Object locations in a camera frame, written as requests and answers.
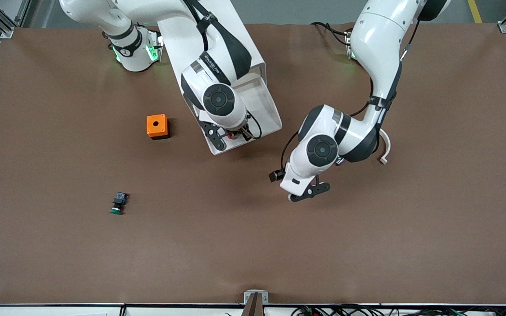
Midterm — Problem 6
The white plastic drawer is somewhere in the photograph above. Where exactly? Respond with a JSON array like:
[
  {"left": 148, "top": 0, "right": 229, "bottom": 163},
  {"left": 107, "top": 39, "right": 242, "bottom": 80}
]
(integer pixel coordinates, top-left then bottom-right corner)
[{"left": 198, "top": 72, "right": 282, "bottom": 156}]

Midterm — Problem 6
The white drawer cabinet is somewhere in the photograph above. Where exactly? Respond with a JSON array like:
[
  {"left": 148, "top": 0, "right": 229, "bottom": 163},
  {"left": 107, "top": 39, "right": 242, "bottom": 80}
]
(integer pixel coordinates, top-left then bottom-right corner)
[{"left": 156, "top": 0, "right": 267, "bottom": 128}]

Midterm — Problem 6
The green mushroom push button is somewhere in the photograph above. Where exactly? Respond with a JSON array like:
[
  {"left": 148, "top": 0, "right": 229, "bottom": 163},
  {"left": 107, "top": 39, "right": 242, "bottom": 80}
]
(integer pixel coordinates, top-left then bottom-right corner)
[{"left": 109, "top": 191, "right": 129, "bottom": 215}]

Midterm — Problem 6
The brown table mat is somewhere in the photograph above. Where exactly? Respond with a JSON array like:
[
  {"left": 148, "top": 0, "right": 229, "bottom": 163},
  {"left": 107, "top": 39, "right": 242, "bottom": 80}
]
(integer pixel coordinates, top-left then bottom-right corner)
[{"left": 0, "top": 22, "right": 506, "bottom": 306}]

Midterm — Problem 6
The orange box with hole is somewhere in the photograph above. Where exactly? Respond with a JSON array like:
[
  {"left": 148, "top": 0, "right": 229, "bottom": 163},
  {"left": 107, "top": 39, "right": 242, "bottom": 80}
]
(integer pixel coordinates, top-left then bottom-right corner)
[{"left": 146, "top": 114, "right": 170, "bottom": 140}]

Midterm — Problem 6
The black right camera mount bracket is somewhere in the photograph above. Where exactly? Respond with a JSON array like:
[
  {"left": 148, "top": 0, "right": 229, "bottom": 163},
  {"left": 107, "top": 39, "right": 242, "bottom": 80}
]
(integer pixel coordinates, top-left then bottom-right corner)
[{"left": 197, "top": 115, "right": 228, "bottom": 152}]

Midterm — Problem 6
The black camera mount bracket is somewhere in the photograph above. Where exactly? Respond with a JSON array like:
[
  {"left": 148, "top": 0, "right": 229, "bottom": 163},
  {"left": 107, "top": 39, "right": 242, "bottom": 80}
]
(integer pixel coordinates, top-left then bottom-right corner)
[
  {"left": 289, "top": 176, "right": 331, "bottom": 203},
  {"left": 197, "top": 115, "right": 228, "bottom": 152}
]

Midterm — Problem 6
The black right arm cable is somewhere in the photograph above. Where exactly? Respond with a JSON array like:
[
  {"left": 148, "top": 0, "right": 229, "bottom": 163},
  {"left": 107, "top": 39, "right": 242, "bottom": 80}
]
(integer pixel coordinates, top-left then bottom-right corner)
[{"left": 245, "top": 112, "right": 263, "bottom": 140}]

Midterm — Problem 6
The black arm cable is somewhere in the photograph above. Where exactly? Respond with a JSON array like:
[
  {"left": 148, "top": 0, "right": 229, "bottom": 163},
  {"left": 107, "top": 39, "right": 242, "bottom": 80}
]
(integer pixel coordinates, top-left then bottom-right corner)
[
  {"left": 279, "top": 20, "right": 421, "bottom": 172},
  {"left": 245, "top": 112, "right": 263, "bottom": 140}
]

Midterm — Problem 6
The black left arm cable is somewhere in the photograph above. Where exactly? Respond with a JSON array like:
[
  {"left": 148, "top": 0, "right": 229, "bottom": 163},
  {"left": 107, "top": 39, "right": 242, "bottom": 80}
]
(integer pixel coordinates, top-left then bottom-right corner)
[{"left": 279, "top": 20, "right": 421, "bottom": 172}]

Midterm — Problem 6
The black left camera mount bracket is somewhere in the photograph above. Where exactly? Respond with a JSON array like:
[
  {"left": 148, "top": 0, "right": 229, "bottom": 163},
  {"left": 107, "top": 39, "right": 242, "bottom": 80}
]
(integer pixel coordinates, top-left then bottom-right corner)
[{"left": 289, "top": 176, "right": 331, "bottom": 203}]

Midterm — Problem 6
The white curved plastic bracket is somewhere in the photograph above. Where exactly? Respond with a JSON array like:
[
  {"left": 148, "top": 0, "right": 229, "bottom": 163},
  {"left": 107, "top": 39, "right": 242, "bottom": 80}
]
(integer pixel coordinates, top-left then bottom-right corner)
[{"left": 378, "top": 129, "right": 392, "bottom": 165}]

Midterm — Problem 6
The grey metal mount bracket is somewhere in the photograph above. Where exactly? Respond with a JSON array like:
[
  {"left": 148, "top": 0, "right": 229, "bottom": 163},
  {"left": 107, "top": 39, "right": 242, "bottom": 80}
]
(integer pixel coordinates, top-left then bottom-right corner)
[{"left": 244, "top": 290, "right": 269, "bottom": 316}]

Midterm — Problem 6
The black base cable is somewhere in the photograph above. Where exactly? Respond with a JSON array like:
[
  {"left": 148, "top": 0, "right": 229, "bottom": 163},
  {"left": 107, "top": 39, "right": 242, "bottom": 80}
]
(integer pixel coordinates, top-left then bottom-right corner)
[{"left": 310, "top": 21, "right": 352, "bottom": 44}]

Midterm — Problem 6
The tangled black cable bundle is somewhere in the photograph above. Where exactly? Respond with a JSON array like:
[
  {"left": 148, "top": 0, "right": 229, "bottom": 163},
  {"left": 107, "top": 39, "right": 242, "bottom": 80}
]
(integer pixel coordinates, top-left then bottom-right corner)
[{"left": 292, "top": 304, "right": 506, "bottom": 316}]

